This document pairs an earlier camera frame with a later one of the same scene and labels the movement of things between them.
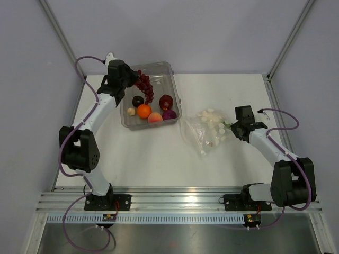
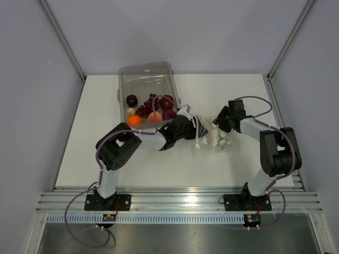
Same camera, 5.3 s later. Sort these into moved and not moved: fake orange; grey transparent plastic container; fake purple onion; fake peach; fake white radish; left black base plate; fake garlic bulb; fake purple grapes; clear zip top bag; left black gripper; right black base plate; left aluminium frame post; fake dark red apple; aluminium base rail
Moved: fake white radish; fake orange; fake purple grapes; clear zip top bag; left black gripper
Not moved: left black base plate; grey transparent plastic container; fake garlic bulb; right black base plate; aluminium base rail; fake peach; left aluminium frame post; fake dark red apple; fake purple onion
